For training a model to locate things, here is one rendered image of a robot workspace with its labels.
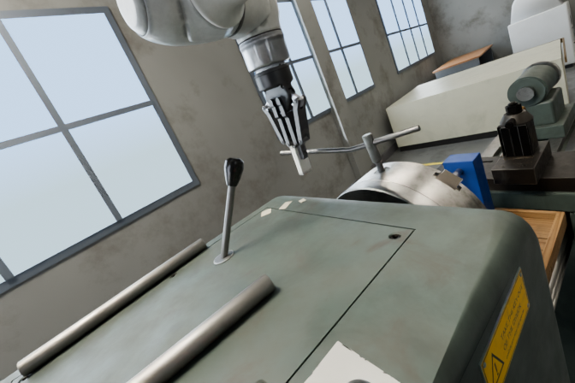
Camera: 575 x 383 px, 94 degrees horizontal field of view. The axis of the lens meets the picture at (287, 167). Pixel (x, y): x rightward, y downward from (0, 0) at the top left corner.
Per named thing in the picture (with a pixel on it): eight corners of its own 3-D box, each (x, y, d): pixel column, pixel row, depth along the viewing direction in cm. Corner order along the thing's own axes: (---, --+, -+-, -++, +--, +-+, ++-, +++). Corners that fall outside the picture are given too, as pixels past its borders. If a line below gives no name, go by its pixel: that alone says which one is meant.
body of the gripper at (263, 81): (296, 57, 53) (311, 103, 55) (272, 67, 59) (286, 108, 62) (268, 67, 49) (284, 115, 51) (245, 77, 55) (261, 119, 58)
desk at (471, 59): (500, 79, 619) (492, 44, 600) (489, 97, 519) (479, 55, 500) (459, 91, 681) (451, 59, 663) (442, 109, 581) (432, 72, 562)
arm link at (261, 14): (257, 44, 59) (214, 52, 50) (230, -34, 55) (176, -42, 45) (296, 25, 53) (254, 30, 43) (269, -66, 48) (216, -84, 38)
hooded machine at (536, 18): (577, 58, 528) (564, -28, 493) (579, 65, 481) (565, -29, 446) (521, 73, 591) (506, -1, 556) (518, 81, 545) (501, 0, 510)
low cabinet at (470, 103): (429, 120, 545) (418, 85, 528) (572, 88, 395) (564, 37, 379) (399, 151, 442) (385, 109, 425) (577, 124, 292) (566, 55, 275)
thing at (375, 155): (393, 179, 58) (372, 131, 56) (390, 184, 56) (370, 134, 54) (383, 181, 59) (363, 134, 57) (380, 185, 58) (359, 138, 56)
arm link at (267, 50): (265, 41, 58) (275, 68, 60) (230, 50, 53) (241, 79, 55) (291, 26, 51) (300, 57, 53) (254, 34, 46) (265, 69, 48)
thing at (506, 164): (537, 184, 74) (534, 167, 73) (494, 184, 83) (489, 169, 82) (552, 154, 85) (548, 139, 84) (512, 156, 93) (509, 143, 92)
